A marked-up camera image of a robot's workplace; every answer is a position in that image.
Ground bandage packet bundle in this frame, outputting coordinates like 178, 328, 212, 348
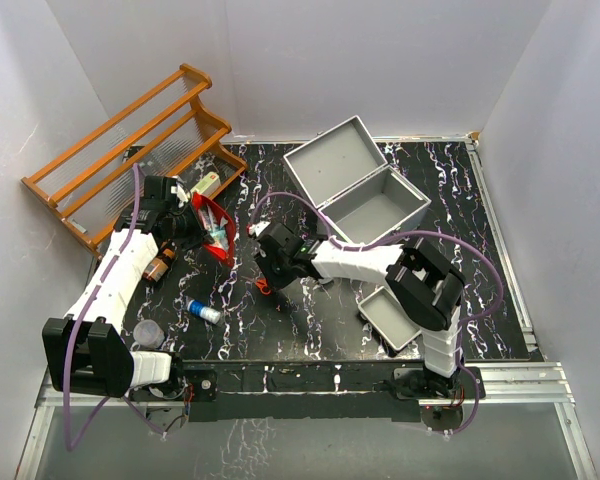
199, 205, 226, 232

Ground orange handled scissors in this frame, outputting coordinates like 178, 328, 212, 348
254, 278, 272, 295

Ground red first aid pouch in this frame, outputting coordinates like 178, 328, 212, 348
192, 192, 236, 268

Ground teal mask packet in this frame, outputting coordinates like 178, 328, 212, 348
209, 227, 230, 253

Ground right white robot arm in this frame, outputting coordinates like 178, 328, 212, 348
248, 221, 465, 397

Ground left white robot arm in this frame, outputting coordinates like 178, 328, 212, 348
42, 176, 206, 399

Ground white medicine box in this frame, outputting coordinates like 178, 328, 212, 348
190, 171, 221, 198

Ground brown glass bottle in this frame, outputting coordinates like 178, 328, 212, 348
142, 242, 177, 283

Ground blue white tube bottle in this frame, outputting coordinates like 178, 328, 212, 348
185, 298, 223, 325

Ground wooden shelf rack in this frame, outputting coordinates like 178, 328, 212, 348
21, 63, 247, 258

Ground grey metal case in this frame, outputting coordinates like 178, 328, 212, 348
284, 116, 431, 244

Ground grey divider tray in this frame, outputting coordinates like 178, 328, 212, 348
357, 287, 421, 352

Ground clear plastic cup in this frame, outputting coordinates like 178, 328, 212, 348
133, 320, 165, 349

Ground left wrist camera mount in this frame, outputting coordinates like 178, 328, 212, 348
171, 176, 191, 208

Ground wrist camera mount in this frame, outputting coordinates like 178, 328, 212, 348
171, 176, 191, 208
247, 221, 270, 239

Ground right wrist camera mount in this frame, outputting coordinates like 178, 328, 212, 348
247, 221, 270, 239

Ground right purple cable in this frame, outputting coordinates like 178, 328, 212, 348
247, 191, 505, 436

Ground purple cable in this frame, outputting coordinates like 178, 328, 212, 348
247, 191, 505, 436
62, 162, 169, 452

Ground black base frame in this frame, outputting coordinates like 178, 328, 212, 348
131, 360, 486, 424

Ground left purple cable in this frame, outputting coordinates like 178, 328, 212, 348
62, 162, 169, 452

